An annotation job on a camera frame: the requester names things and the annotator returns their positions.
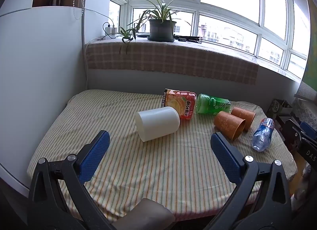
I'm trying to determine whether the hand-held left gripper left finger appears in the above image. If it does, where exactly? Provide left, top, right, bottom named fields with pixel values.
left=27, top=130, right=117, bottom=230

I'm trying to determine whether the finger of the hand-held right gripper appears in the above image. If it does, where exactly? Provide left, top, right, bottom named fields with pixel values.
left=292, top=120, right=317, bottom=146

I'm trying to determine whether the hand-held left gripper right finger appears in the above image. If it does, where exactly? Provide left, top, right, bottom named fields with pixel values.
left=202, top=132, right=292, bottom=230

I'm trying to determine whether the white cup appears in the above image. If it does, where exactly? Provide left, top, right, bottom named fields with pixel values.
left=135, top=106, right=180, bottom=142

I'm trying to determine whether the orange paper cup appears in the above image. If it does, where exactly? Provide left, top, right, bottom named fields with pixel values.
left=214, top=111, right=246, bottom=142
left=231, top=107, right=256, bottom=132

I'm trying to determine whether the grey patterned cloth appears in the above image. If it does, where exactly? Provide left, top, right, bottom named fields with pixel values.
left=294, top=81, right=317, bottom=124

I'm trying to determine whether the green cardboard box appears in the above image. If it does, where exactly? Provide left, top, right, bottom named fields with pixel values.
left=269, top=99, right=293, bottom=121

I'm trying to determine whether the clear water bottle blue label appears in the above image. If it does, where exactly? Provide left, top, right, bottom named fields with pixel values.
left=251, top=118, right=275, bottom=151

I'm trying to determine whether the striped tablecloth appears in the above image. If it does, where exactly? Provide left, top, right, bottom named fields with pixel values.
left=27, top=89, right=298, bottom=222

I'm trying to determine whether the green tea bottle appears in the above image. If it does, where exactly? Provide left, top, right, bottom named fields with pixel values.
left=196, top=93, right=232, bottom=116

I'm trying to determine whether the green yellow painting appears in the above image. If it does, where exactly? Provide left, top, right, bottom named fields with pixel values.
left=302, top=0, right=317, bottom=92

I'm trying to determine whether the orange juice bottle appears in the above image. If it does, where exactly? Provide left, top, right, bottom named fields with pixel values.
left=161, top=89, right=197, bottom=121

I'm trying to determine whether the brown padded chair back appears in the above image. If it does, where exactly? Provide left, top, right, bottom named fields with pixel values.
left=116, top=198, right=176, bottom=230

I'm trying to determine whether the white cabinet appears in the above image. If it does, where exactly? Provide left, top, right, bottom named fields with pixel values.
left=0, top=6, right=88, bottom=191

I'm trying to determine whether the plaid windowsill cloth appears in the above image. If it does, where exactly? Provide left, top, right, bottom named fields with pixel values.
left=85, top=40, right=259, bottom=85

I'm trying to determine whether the white charger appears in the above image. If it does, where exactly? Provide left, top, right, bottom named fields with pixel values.
left=105, top=23, right=118, bottom=39

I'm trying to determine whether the small spider plant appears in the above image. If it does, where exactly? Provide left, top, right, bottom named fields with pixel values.
left=101, top=26, right=139, bottom=54

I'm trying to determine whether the black bar device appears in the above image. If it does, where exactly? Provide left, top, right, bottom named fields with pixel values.
left=173, top=35, right=202, bottom=44

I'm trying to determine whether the large potted spider plant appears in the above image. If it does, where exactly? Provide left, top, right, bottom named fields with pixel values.
left=127, top=0, right=192, bottom=42

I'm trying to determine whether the white cable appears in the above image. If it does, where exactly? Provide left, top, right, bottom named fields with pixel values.
left=84, top=37, right=102, bottom=90

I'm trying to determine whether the thin dark cable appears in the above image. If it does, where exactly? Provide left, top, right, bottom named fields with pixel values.
left=83, top=7, right=114, bottom=27

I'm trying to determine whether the white window frame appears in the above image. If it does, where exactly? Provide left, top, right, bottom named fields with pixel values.
left=109, top=0, right=311, bottom=82

